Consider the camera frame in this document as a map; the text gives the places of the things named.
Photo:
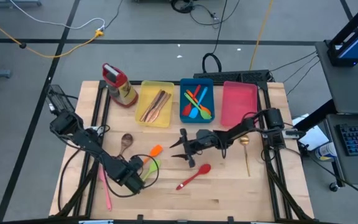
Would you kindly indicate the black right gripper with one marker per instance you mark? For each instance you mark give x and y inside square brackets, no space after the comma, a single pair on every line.
[202,140]

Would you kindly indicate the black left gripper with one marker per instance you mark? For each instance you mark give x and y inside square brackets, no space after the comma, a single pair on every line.
[129,174]

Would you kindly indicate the orange silicone spatula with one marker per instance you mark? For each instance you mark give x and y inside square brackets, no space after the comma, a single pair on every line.
[157,150]
[190,92]

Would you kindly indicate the green silicone spoon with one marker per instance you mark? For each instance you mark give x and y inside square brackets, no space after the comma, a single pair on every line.
[155,165]

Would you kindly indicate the red silicone spoon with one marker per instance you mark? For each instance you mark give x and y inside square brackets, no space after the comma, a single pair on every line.
[204,169]

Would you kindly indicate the pink silicone spatula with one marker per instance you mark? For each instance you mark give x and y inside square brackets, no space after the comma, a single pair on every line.
[107,199]

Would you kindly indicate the dark wooden spoon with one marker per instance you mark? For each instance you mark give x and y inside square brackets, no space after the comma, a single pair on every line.
[126,140]

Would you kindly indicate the red silicone spatula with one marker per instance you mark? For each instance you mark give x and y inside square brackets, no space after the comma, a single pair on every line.
[186,111]

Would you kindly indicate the green silicone spatula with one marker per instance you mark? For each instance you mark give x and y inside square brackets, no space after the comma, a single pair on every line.
[207,115]

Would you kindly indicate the copper fork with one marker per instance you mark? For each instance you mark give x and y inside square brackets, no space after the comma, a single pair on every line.
[164,105]

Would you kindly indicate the copper knife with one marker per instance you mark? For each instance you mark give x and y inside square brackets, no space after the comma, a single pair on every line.
[160,105]
[150,105]

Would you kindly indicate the black knife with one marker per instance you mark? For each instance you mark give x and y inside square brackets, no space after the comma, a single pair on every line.
[155,105]

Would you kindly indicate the gold metal spoon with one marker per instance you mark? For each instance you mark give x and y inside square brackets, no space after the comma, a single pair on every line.
[244,140]

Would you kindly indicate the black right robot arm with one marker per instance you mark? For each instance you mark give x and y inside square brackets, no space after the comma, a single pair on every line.
[244,126]

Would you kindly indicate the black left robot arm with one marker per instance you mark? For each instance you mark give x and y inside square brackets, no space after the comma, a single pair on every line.
[89,144]

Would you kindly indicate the blue plastic bin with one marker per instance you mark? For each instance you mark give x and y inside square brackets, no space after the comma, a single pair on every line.
[211,96]

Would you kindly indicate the yellow plastic bin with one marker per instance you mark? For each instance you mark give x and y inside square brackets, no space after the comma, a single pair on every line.
[143,93]

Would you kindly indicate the pink plastic bin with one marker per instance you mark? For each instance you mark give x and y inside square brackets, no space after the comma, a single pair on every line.
[238,102]

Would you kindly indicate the black mesh power box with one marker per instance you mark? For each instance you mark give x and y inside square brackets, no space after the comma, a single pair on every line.
[57,99]

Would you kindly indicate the white blue can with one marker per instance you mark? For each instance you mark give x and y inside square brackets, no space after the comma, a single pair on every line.
[325,151]

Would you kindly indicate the black caster wheel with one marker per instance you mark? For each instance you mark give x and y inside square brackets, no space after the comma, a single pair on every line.
[333,186]

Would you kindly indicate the black round floor knob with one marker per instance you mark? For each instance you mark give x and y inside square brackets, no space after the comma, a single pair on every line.
[22,46]

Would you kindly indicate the grey desk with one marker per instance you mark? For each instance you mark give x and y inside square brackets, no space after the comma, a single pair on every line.
[346,90]

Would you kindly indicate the grey cart base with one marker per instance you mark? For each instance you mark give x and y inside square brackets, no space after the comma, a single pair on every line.
[11,3]

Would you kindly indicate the black aluminium table frame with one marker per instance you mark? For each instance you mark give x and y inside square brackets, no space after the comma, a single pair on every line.
[262,85]

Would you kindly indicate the black stand post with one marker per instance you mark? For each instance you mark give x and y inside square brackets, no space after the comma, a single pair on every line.
[319,113]

